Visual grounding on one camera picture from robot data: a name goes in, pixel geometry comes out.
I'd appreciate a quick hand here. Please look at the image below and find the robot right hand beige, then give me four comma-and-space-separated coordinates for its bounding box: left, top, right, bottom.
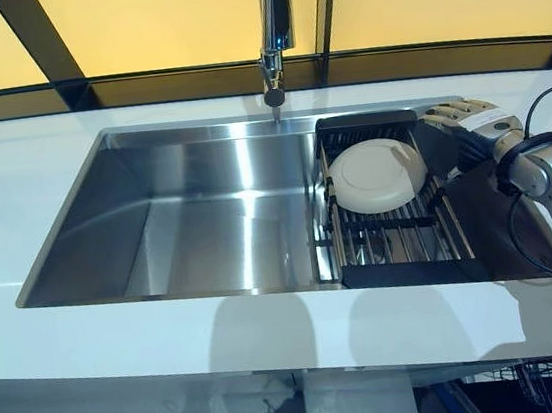
386, 91, 529, 179

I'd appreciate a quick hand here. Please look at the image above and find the cream ceramic plate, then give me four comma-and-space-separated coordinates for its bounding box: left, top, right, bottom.
323, 132, 433, 220

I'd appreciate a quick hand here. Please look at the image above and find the dark dishwasher door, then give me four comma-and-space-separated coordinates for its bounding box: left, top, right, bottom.
410, 354, 552, 413

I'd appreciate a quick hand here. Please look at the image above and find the black sink drying rack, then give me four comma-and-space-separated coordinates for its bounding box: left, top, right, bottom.
312, 99, 488, 293

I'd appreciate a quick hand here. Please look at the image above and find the chrome gooseneck kitchen faucet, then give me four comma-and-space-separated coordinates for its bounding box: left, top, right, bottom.
249, 0, 309, 126

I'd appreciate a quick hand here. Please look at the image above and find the narrow white cabinet door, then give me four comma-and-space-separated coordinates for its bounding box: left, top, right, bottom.
295, 354, 419, 413

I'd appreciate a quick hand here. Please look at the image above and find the stainless steel sink basin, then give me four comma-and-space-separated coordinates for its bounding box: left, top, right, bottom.
0, 72, 552, 346

